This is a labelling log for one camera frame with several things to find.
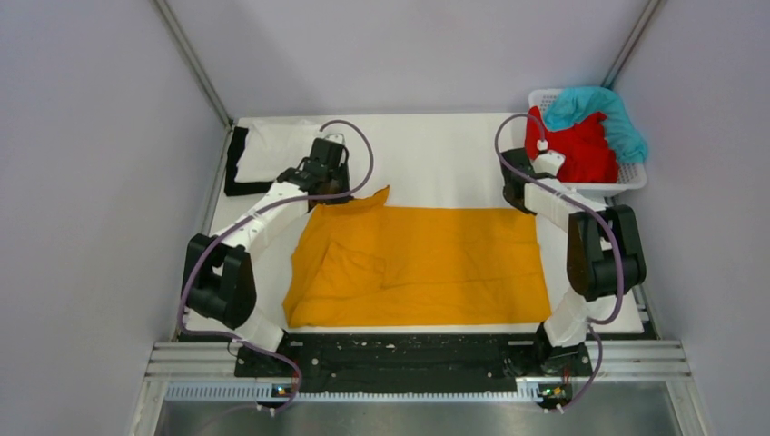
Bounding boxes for yellow t shirt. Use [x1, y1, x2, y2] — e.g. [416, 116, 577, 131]
[282, 189, 551, 328]

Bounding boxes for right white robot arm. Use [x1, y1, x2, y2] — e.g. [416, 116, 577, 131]
[498, 148, 647, 374]

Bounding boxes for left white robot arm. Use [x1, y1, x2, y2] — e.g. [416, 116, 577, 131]
[183, 134, 352, 376]

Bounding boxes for folded white t shirt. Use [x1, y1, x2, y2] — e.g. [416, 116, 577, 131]
[234, 119, 321, 183]

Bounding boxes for red t shirt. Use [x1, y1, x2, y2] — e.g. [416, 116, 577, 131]
[545, 112, 618, 183]

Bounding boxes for teal t shirt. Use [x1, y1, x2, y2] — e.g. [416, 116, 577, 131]
[542, 85, 649, 165]

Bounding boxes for folded black t shirt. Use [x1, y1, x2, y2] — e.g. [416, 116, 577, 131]
[223, 126, 272, 197]

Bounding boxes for white plastic basket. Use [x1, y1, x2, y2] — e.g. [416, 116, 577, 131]
[528, 88, 647, 197]

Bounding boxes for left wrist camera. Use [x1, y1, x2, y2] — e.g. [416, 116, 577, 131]
[323, 134, 346, 145]

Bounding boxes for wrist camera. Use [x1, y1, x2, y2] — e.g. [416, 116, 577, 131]
[323, 134, 346, 145]
[532, 140, 566, 177]

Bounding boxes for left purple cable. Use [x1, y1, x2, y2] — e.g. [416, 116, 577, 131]
[177, 119, 375, 416]

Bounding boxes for purple cable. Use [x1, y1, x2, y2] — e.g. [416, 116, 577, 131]
[494, 113, 626, 415]
[177, 119, 375, 416]

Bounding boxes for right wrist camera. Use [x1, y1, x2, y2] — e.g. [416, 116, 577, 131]
[532, 140, 566, 177]

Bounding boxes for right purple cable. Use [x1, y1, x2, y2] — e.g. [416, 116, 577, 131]
[494, 113, 626, 415]

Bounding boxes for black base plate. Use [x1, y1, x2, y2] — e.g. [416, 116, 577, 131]
[234, 333, 592, 394]

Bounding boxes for aluminium frame rail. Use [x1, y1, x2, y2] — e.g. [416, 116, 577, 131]
[130, 336, 708, 435]

